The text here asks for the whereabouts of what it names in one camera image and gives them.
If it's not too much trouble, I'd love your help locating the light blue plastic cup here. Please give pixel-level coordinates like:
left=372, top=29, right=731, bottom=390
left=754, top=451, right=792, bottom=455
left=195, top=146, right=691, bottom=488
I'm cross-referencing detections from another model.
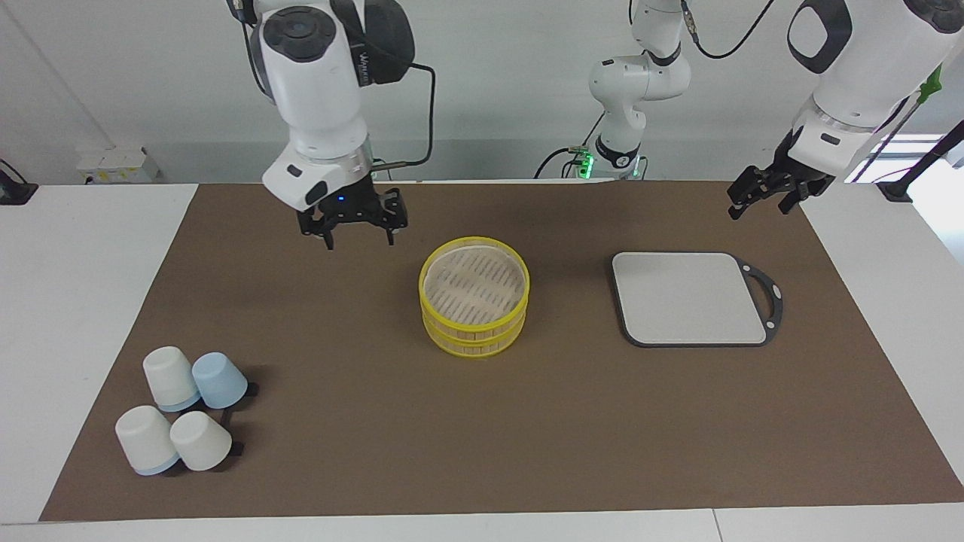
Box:
left=191, top=352, right=249, bottom=410

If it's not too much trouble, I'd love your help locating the black camera stand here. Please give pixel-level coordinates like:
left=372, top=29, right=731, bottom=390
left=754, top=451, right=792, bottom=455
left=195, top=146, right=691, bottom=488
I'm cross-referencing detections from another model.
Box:
left=877, top=119, right=964, bottom=203

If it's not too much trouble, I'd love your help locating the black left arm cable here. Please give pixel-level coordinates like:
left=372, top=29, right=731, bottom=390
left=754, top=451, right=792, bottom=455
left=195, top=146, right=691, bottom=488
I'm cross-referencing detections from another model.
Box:
left=533, top=0, right=776, bottom=180

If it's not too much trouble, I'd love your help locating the black table clamp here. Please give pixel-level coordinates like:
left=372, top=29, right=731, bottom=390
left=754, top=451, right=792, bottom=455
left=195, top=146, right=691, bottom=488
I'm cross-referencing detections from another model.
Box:
left=0, top=158, right=39, bottom=206

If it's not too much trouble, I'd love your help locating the yellow bamboo steamer base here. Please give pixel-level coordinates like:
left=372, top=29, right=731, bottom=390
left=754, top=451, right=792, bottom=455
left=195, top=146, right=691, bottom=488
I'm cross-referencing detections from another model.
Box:
left=422, top=307, right=527, bottom=359

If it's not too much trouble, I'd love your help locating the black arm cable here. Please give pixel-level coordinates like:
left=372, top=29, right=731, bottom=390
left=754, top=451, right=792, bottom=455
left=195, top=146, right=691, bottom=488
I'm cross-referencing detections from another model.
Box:
left=533, top=0, right=776, bottom=180
left=233, top=0, right=438, bottom=181

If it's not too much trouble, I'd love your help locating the white wall socket box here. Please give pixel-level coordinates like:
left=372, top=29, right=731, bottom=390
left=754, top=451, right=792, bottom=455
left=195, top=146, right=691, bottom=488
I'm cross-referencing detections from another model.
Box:
left=75, top=146, right=161, bottom=184

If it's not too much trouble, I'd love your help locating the grey cutting board dark handle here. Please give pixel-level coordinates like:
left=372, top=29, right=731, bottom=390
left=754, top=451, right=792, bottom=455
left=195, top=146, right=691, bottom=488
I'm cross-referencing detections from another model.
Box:
left=608, top=251, right=785, bottom=349

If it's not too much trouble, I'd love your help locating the brown table mat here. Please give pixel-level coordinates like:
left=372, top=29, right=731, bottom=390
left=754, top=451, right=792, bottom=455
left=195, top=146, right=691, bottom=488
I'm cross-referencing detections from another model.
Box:
left=39, top=179, right=964, bottom=522

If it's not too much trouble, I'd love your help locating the yellow steamer tier with cloth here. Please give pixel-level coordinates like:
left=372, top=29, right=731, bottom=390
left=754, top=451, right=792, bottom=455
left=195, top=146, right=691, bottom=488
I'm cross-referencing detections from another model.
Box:
left=418, top=236, right=531, bottom=342

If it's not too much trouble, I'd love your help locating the green tipped pole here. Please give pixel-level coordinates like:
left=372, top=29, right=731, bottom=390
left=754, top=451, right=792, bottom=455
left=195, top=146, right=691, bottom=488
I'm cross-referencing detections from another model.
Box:
left=850, top=64, right=946, bottom=183

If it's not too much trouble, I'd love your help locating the white plastic cup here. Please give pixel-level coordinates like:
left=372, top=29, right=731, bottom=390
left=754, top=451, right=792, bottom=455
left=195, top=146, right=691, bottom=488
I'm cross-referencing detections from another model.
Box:
left=169, top=410, right=233, bottom=473
left=142, top=346, right=203, bottom=413
left=114, top=405, right=182, bottom=477

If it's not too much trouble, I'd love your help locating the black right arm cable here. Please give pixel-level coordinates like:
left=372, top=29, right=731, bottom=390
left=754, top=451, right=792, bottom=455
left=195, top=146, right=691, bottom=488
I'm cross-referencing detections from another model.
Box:
left=233, top=0, right=438, bottom=181

